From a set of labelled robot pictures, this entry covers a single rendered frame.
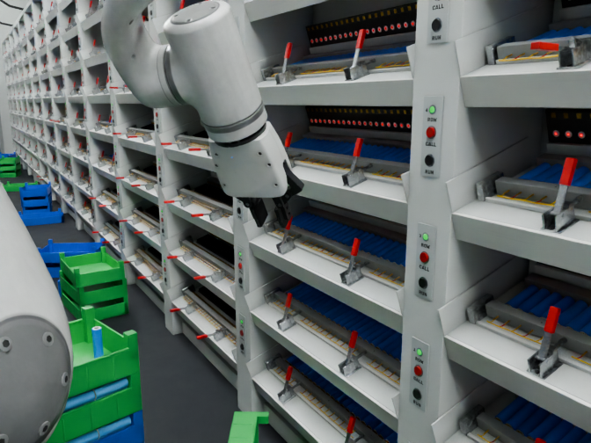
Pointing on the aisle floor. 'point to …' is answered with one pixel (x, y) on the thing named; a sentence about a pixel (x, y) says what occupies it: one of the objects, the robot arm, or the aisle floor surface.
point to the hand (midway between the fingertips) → (271, 212)
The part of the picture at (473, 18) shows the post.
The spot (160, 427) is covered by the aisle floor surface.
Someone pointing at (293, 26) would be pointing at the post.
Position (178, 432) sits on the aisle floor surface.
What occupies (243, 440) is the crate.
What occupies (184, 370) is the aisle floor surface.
